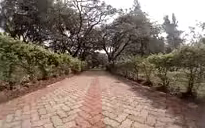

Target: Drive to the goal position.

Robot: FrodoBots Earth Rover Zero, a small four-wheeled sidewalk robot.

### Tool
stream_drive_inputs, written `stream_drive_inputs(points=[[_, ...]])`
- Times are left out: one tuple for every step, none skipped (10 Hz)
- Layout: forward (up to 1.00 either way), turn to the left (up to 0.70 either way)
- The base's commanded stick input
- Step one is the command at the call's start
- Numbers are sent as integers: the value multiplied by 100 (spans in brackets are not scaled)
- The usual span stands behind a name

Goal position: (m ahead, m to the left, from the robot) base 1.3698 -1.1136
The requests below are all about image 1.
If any grass lawn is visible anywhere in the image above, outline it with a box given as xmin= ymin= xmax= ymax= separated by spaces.
xmin=136 ymin=68 xmax=205 ymax=101

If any row of trees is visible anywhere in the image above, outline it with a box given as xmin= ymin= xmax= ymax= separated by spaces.
xmin=0 ymin=0 xmax=205 ymax=70

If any long green hedge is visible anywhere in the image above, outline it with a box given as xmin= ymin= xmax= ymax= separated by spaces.
xmin=0 ymin=31 xmax=86 ymax=93

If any row of green bushes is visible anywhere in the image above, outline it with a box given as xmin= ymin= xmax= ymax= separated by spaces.
xmin=107 ymin=43 xmax=205 ymax=96

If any bare soil strip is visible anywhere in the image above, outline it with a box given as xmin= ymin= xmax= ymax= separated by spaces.
xmin=0 ymin=71 xmax=81 ymax=108
xmin=113 ymin=73 xmax=205 ymax=128

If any red brick path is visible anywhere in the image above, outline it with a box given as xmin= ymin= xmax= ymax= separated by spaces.
xmin=0 ymin=68 xmax=204 ymax=128

